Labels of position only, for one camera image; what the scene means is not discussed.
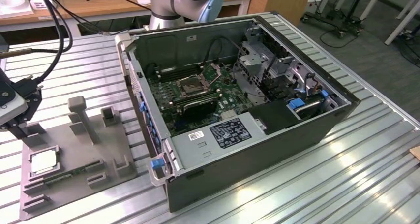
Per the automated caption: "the grey metal drive cage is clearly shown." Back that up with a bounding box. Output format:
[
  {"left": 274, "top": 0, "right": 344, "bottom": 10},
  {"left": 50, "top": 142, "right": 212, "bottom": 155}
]
[{"left": 234, "top": 26, "right": 329, "bottom": 104}]

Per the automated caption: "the green motherboard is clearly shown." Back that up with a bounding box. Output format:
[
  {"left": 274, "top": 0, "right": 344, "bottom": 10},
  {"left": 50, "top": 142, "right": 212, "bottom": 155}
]
[{"left": 145, "top": 61, "right": 260, "bottom": 136}]

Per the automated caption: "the white round tray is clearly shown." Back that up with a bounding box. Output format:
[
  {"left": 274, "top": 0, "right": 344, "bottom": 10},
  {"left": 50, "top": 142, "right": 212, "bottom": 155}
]
[{"left": 0, "top": 0, "right": 34, "bottom": 16}]

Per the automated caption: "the wooden cabinet panel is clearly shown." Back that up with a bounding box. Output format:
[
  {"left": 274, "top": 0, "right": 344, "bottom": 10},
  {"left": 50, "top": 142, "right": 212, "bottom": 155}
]
[{"left": 264, "top": 0, "right": 313, "bottom": 27}]

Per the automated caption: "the black cable silver barrel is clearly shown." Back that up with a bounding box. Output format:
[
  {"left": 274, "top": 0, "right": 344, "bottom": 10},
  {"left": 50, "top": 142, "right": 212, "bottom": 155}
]
[{"left": 0, "top": 0, "right": 74, "bottom": 60}]

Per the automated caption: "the black PC case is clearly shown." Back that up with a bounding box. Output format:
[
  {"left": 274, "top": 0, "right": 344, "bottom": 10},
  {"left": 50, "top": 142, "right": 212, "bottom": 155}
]
[{"left": 113, "top": 11, "right": 361, "bottom": 213}]

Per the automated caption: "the CPU socket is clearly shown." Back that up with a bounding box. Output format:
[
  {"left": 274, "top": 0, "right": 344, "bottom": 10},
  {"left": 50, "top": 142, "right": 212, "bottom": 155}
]
[{"left": 174, "top": 75, "right": 214, "bottom": 99}]

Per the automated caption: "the blue disk carrier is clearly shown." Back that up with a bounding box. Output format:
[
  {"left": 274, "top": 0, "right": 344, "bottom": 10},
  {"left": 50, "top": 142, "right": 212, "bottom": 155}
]
[{"left": 284, "top": 97, "right": 329, "bottom": 121}]

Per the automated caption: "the white labelled box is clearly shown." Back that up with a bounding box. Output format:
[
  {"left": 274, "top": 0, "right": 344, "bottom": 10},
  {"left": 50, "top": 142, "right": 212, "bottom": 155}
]
[{"left": 30, "top": 0, "right": 58, "bottom": 11}]

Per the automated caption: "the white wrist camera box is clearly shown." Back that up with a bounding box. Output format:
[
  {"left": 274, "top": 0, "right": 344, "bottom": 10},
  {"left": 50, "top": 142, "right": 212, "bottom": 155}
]
[{"left": 0, "top": 94, "right": 29, "bottom": 126}]

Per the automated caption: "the brown cardboard box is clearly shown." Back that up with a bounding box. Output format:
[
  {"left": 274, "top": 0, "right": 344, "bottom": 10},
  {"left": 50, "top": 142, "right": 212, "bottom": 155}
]
[{"left": 408, "top": 145, "right": 420, "bottom": 165}]

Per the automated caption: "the black looped wire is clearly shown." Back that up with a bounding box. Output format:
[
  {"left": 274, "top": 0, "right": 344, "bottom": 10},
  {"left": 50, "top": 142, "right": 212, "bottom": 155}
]
[{"left": 201, "top": 37, "right": 245, "bottom": 65}]

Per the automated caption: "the white table frame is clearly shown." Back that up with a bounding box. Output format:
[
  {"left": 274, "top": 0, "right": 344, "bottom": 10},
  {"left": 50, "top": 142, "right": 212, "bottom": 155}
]
[{"left": 382, "top": 0, "right": 420, "bottom": 45}]

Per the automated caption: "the grey power supply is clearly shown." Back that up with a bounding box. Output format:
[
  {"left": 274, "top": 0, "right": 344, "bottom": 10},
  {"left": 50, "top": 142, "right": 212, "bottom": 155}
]
[{"left": 168, "top": 111, "right": 268, "bottom": 172}]

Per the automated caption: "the wooden desk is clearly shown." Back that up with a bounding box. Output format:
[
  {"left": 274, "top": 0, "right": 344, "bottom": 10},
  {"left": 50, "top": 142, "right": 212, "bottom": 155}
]
[{"left": 0, "top": 0, "right": 254, "bottom": 39}]

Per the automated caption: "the black RAM slot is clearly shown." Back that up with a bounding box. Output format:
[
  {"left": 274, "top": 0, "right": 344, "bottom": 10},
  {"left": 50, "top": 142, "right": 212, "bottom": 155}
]
[
  {"left": 157, "top": 65, "right": 202, "bottom": 82},
  {"left": 162, "top": 94, "right": 212, "bottom": 107}
]

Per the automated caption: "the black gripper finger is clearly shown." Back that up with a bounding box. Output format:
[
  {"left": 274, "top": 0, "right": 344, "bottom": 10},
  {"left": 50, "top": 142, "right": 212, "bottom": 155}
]
[{"left": 8, "top": 91, "right": 44, "bottom": 139}]

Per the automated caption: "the silver CPU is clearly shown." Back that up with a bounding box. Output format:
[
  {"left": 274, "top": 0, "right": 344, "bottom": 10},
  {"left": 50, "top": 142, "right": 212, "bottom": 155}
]
[{"left": 29, "top": 150, "right": 58, "bottom": 173}]

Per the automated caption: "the grey plastic parts rack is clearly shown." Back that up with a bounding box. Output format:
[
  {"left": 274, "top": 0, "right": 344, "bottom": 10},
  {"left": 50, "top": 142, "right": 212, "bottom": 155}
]
[{"left": 18, "top": 96, "right": 138, "bottom": 221}]

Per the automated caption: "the black camera bracket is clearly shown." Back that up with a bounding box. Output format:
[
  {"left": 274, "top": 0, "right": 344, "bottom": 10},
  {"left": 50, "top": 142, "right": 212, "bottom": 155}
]
[{"left": 0, "top": 70, "right": 16, "bottom": 106}]

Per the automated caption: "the thin black loose cable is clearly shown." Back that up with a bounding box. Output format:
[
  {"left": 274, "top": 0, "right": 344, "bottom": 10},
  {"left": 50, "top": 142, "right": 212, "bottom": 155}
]
[{"left": 48, "top": 0, "right": 110, "bottom": 36}]

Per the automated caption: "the green RAM stick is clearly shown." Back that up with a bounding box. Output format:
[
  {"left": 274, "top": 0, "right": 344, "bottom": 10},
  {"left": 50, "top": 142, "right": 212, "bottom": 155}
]
[{"left": 41, "top": 163, "right": 101, "bottom": 185}]

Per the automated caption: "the black wheeled trolley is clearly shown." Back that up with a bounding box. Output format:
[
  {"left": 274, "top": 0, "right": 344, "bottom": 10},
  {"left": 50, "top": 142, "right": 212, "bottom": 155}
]
[{"left": 300, "top": 0, "right": 370, "bottom": 39}]

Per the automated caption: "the metal socket cover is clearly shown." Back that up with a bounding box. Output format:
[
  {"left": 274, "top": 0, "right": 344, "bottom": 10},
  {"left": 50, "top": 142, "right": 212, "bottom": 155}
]
[{"left": 198, "top": 62, "right": 228, "bottom": 86}]

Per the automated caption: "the blue case latch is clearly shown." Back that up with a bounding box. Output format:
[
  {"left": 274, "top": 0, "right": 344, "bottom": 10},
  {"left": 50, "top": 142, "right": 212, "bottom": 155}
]
[{"left": 149, "top": 158, "right": 165, "bottom": 171}]

